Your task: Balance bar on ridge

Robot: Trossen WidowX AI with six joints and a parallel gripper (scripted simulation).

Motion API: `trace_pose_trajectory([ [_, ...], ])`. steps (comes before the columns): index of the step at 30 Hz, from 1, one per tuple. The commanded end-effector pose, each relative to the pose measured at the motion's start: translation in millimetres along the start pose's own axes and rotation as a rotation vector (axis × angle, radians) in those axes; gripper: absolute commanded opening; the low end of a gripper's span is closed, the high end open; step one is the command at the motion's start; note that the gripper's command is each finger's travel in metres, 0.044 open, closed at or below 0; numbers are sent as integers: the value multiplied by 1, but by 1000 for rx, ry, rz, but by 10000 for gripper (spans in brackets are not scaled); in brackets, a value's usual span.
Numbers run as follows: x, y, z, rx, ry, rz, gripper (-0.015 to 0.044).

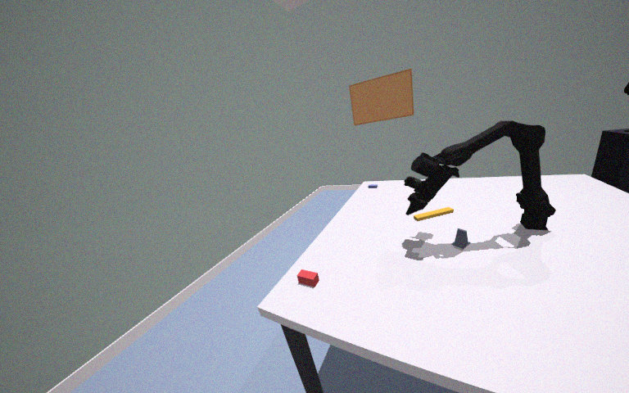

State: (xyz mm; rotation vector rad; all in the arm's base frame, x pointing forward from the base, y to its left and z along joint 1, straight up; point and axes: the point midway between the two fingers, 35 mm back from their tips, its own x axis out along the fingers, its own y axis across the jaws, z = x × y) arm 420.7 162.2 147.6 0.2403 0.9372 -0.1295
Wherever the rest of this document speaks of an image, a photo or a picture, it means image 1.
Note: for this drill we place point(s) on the yellow bar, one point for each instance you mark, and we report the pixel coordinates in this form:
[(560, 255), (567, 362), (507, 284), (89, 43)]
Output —
[(433, 213)]

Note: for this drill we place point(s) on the red rectangular block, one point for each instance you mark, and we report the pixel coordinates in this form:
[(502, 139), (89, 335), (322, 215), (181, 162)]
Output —
[(308, 278)]

